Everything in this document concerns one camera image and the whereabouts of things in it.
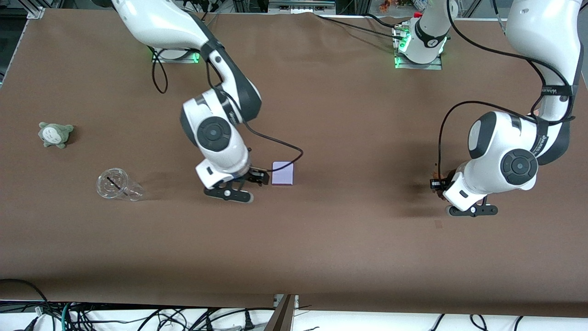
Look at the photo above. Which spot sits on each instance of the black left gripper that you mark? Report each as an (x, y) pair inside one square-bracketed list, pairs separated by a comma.
[(446, 180)]

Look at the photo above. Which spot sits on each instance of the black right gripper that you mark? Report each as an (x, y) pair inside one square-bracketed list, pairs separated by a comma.
[(253, 175)]

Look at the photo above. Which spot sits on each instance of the brown lion statue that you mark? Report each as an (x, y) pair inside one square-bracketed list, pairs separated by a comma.
[(436, 174)]

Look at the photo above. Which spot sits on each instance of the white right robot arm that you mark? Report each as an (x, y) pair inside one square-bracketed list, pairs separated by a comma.
[(213, 133)]

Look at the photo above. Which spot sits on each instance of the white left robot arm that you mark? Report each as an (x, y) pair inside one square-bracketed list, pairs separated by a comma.
[(505, 151)]

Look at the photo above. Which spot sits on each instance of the brown table cover sheet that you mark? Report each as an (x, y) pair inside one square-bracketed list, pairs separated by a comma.
[(321, 253)]

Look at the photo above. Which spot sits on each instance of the small orange object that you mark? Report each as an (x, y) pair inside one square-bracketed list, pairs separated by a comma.
[(535, 112)]

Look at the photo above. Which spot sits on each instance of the clear plastic cup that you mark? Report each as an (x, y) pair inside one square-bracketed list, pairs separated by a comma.
[(115, 184)]

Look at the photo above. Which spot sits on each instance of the small orange toy figure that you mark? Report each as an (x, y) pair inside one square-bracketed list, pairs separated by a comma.
[(384, 5)]

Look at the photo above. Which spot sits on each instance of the grey green plush toy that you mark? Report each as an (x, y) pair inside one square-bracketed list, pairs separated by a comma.
[(55, 135)]

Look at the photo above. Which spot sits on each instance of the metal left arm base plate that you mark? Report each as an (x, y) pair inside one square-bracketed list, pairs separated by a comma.
[(434, 65)]

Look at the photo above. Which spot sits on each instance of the metal table frame post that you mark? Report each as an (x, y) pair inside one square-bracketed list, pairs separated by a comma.
[(281, 315)]

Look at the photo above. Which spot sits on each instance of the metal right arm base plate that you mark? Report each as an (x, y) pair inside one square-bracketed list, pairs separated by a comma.
[(183, 59)]

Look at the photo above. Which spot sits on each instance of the silver aluminium frame bar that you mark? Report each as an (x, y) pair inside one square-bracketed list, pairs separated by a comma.
[(301, 5)]

